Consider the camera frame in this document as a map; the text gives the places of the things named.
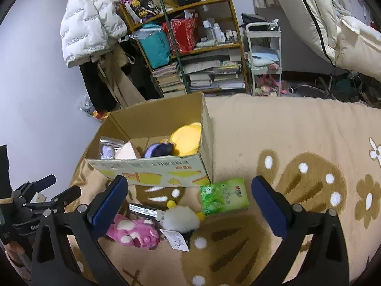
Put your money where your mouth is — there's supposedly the group of toiletry bottles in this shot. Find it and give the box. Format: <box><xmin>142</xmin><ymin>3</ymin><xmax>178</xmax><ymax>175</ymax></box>
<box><xmin>202</xmin><ymin>18</ymin><xmax>240</xmax><ymax>44</ymax></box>

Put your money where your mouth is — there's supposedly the black packet with label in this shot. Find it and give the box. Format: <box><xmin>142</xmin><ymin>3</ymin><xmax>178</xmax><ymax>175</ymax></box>
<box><xmin>128</xmin><ymin>203</ymin><xmax>158</xmax><ymax>219</ymax></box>

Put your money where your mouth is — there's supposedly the white puffer jacket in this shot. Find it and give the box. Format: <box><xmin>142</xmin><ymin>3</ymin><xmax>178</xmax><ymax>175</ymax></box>
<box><xmin>60</xmin><ymin>0</ymin><xmax>128</xmax><ymax>68</ymax></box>

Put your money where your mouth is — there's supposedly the white trolley cart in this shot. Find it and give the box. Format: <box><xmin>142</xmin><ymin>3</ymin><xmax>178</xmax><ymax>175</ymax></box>
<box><xmin>241</xmin><ymin>13</ymin><xmax>283</xmax><ymax>97</ymax></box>

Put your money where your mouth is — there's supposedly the white paper tag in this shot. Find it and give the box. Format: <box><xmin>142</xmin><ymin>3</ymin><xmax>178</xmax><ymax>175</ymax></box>
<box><xmin>159</xmin><ymin>229</ymin><xmax>190</xmax><ymax>252</ymax></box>

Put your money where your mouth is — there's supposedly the clear packet with purple item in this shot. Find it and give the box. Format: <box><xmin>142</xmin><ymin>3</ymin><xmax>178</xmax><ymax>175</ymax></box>
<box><xmin>100</xmin><ymin>136</ymin><xmax>125</xmax><ymax>160</ymax></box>

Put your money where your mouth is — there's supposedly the printed cardboard box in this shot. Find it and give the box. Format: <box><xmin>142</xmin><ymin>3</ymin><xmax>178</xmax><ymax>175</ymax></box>
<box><xmin>85</xmin><ymin>92</ymin><xmax>215</xmax><ymax>188</ymax></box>

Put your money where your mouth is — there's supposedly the beige coat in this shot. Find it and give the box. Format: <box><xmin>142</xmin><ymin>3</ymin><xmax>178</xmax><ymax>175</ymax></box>
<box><xmin>97</xmin><ymin>46</ymin><xmax>148</xmax><ymax>109</ymax></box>

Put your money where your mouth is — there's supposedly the plastic bag of toys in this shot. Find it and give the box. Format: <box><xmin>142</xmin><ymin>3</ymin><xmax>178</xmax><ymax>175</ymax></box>
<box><xmin>79</xmin><ymin>95</ymin><xmax>109</xmax><ymax>121</ymax></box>

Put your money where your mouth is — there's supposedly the purple-hat duck plush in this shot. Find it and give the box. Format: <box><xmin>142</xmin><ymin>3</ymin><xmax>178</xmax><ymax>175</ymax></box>
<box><xmin>144</xmin><ymin>141</ymin><xmax>176</xmax><ymax>158</ymax></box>

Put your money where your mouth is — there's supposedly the red bag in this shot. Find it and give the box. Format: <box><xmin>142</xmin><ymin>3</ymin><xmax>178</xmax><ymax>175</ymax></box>
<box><xmin>162</xmin><ymin>18</ymin><xmax>200</xmax><ymax>55</ymax></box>

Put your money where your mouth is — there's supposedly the stack of books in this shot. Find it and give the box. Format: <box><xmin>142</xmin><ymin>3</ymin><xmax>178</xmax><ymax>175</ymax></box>
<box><xmin>152</xmin><ymin>62</ymin><xmax>186</xmax><ymax>97</ymax></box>

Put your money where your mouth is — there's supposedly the white fluffy toy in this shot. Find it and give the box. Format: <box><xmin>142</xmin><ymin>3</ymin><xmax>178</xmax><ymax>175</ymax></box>
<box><xmin>161</xmin><ymin>199</ymin><xmax>206</xmax><ymax>233</ymax></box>

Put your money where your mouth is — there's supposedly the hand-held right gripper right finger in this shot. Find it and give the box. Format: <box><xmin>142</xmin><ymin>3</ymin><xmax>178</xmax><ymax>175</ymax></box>
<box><xmin>251</xmin><ymin>175</ymin><xmax>350</xmax><ymax>286</ymax></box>

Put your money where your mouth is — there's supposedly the pink plush paw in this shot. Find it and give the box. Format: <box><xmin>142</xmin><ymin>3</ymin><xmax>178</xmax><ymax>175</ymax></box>
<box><xmin>105</xmin><ymin>213</ymin><xmax>161</xmax><ymax>249</ymax></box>

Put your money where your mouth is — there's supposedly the green tissue pack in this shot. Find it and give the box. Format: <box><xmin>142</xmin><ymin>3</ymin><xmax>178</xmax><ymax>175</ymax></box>
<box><xmin>200</xmin><ymin>178</ymin><xmax>250</xmax><ymax>215</ymax></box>

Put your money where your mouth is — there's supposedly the wooden shelf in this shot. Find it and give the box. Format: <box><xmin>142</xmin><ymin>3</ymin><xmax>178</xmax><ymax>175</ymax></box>
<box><xmin>117</xmin><ymin>0</ymin><xmax>249</xmax><ymax>96</ymax></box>

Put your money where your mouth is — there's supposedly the yellow plush toy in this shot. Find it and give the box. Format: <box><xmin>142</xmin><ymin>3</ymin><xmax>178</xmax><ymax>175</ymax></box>
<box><xmin>169</xmin><ymin>122</ymin><xmax>203</xmax><ymax>157</ymax></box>

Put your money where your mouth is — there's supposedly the black coat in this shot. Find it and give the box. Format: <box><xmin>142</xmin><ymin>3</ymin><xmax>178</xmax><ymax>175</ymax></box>
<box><xmin>79</xmin><ymin>60</ymin><xmax>120</xmax><ymax>112</ymax></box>

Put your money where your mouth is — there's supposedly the black pink printed bag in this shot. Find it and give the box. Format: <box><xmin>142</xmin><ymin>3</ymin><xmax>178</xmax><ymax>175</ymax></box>
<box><xmin>120</xmin><ymin>0</ymin><xmax>161</xmax><ymax>23</ymax></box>

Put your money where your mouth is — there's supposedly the beige printed blanket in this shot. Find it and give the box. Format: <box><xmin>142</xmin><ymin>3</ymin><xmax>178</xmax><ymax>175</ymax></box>
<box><xmin>64</xmin><ymin>94</ymin><xmax>381</xmax><ymax>286</ymax></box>

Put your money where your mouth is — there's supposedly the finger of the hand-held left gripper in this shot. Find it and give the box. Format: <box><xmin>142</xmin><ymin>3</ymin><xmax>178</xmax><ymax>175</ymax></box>
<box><xmin>23</xmin><ymin>186</ymin><xmax>82</xmax><ymax>212</ymax></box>
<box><xmin>13</xmin><ymin>174</ymin><xmax>57</xmax><ymax>200</ymax></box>

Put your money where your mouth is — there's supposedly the teal bag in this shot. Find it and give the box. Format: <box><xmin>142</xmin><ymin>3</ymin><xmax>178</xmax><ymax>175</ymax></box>
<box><xmin>131</xmin><ymin>24</ymin><xmax>172</xmax><ymax>69</ymax></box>

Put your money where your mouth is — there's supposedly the green pole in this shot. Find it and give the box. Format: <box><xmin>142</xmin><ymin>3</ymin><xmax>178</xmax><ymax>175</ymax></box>
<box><xmin>152</xmin><ymin>0</ymin><xmax>191</xmax><ymax>95</ymax></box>

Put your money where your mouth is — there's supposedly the pile of magazines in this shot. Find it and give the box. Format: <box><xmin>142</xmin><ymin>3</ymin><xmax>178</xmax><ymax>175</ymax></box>
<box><xmin>181</xmin><ymin>52</ymin><xmax>246</xmax><ymax>91</ymax></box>

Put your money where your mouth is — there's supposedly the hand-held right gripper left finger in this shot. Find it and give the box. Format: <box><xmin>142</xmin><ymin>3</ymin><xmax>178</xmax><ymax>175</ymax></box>
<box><xmin>31</xmin><ymin>175</ymin><xmax>129</xmax><ymax>286</ymax></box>

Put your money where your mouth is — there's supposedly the pale pink soft pad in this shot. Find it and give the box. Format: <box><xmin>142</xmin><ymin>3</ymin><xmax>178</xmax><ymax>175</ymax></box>
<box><xmin>115</xmin><ymin>141</ymin><xmax>142</xmax><ymax>160</ymax></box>

